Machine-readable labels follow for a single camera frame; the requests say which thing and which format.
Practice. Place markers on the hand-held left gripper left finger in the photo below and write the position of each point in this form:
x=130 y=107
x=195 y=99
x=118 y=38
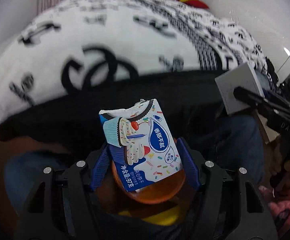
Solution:
x=100 y=166

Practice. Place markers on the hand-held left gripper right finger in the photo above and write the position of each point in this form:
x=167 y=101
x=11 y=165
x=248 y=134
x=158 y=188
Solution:
x=188 y=166

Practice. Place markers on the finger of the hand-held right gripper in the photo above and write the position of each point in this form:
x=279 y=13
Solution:
x=272 y=95
x=255 y=98

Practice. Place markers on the white carton box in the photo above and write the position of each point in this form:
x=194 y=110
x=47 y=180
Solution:
x=235 y=82

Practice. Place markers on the orange round bin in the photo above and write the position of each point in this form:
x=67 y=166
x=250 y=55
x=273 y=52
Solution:
x=160 y=192

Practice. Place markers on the blue cookie box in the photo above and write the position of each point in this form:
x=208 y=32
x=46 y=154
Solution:
x=140 y=150

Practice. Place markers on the person's blue jeans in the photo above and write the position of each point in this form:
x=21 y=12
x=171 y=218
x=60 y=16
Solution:
x=237 y=140

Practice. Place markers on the yellow packet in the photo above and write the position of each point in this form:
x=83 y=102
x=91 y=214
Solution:
x=162 y=218

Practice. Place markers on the pink cloth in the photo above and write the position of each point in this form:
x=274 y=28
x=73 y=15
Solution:
x=277 y=205

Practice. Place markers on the red and yellow object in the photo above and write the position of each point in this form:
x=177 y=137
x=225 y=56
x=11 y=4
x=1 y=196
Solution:
x=193 y=2

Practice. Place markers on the black and white printed blanket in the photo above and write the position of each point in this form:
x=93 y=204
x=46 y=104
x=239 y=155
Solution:
x=60 y=55

